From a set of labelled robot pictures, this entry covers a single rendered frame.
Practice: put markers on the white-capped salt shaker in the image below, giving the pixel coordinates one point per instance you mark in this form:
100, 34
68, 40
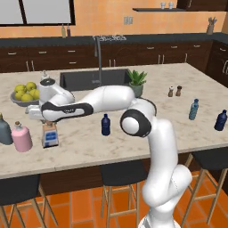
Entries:
170, 92

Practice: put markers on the yellow lemon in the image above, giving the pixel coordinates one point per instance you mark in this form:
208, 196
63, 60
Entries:
30, 86
20, 88
19, 95
27, 97
35, 93

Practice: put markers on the dark blue plastic bottle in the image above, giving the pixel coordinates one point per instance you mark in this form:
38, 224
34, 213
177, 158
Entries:
221, 121
105, 126

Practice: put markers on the dark-framed window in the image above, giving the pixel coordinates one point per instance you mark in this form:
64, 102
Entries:
35, 12

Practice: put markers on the clear glass bottle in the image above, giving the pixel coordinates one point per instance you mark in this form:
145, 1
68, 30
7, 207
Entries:
44, 74

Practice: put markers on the pink glass bottle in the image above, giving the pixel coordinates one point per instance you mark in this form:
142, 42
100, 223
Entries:
22, 139

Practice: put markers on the grey bowl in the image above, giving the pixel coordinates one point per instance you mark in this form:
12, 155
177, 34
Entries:
20, 103

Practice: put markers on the dark-capped pepper shaker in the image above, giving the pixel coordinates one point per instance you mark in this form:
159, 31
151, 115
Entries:
178, 91

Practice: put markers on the green plant in grey pot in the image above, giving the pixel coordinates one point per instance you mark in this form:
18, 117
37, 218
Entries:
137, 83

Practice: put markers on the grey tap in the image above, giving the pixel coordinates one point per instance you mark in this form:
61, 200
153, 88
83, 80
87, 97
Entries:
99, 59

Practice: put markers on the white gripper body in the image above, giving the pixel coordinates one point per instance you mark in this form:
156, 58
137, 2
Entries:
33, 112

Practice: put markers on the black wooden-legged stool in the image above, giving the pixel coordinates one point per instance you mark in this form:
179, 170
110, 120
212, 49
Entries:
212, 158
121, 173
17, 188

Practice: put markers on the dark wall shelf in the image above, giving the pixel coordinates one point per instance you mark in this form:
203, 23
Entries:
157, 9

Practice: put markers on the long dark cupboard run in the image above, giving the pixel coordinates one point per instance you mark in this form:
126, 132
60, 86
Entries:
133, 55

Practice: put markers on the brown bottle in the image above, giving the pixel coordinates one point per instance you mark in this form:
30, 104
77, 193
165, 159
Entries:
68, 31

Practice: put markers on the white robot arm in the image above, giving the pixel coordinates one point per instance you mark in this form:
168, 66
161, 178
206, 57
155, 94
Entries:
160, 142

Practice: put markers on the short dark cupboard run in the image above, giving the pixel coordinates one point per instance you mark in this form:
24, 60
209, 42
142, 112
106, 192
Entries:
219, 62

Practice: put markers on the pot of kitchen tools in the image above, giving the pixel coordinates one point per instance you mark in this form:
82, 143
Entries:
210, 28

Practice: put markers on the grey wall outlet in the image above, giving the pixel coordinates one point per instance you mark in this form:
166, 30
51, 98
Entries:
128, 20

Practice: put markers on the olive bottle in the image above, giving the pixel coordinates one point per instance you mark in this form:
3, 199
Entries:
63, 32

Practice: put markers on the orange bottle with blue label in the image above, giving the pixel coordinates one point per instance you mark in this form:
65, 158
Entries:
50, 137

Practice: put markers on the light blue plastic bottle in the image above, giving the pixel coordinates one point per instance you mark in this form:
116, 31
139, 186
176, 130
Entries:
193, 111

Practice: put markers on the dark wooden wall cupboard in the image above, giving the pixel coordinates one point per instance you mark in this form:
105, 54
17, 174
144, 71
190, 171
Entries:
205, 4

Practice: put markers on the grey glass bottle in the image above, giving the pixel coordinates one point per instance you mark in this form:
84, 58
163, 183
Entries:
4, 130

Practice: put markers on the dark sink basin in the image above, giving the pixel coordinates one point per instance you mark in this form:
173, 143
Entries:
80, 80

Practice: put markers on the white cup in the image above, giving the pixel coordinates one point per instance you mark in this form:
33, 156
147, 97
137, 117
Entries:
171, 5
163, 5

